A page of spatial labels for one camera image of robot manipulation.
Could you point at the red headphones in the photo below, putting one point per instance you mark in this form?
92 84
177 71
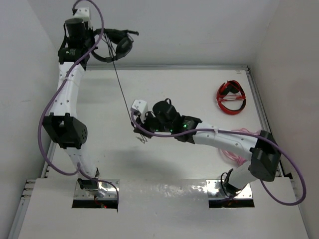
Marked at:
228 92

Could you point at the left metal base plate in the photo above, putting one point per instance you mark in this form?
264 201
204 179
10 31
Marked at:
86 189

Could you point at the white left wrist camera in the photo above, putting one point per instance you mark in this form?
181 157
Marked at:
82 13

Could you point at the black headphones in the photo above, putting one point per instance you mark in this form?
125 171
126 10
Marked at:
121 43

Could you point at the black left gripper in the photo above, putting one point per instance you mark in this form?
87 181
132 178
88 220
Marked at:
87 30

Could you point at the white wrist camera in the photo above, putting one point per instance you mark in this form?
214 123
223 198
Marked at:
82 13
139 107

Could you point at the metal base plate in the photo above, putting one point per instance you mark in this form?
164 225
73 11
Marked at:
86 189
218 190

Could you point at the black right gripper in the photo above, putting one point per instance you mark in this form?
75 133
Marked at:
143 124

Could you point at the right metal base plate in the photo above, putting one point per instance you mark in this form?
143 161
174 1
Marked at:
218 190

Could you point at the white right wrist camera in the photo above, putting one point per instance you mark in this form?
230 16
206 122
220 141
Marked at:
139 107

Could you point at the white front cover board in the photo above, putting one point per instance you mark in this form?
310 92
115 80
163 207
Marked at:
156 210

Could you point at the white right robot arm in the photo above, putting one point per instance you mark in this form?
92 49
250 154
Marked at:
260 151

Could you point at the pink headphones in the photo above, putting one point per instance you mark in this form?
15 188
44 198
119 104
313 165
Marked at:
234 154

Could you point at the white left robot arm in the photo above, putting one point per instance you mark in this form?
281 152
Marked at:
61 123

